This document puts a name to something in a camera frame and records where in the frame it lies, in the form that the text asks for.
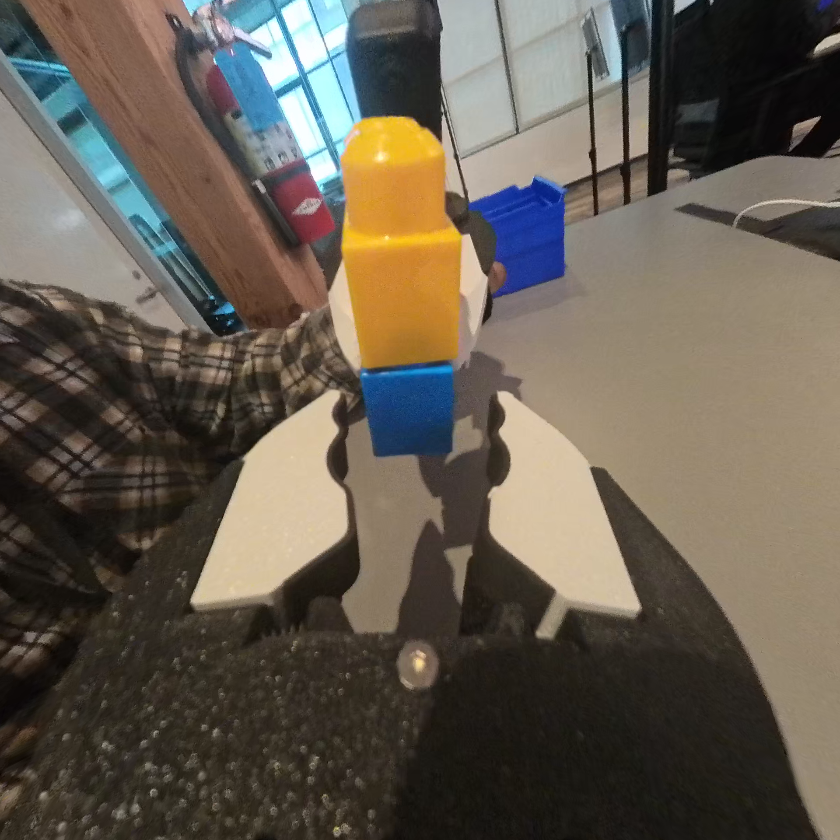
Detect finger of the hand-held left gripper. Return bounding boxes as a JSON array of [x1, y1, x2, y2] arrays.
[[455, 233, 490, 370], [327, 259, 364, 370]]

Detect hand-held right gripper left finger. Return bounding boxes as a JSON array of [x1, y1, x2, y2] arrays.
[[190, 392, 361, 614]]

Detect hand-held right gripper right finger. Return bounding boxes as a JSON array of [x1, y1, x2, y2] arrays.
[[472, 392, 643, 641]]

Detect yellow two-stud mega block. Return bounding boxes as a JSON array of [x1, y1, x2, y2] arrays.
[[340, 116, 462, 368]]

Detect blue plastic bin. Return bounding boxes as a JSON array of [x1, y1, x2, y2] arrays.
[[469, 176, 567, 299]]

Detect blue mega block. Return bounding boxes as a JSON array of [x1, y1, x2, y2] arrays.
[[360, 361, 455, 457]]

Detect person's left forearm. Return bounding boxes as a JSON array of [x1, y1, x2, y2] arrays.
[[0, 279, 362, 460]]

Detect red fire extinguisher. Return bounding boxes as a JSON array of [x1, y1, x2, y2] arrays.
[[167, 10, 337, 249]]

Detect person's plaid shirt torso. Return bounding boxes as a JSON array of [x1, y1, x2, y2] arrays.
[[0, 420, 224, 782]]

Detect wooden pillar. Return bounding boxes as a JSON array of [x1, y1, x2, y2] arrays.
[[20, 0, 329, 329]]

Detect white charger cable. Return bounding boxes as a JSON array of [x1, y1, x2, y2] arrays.
[[734, 197, 840, 229]]

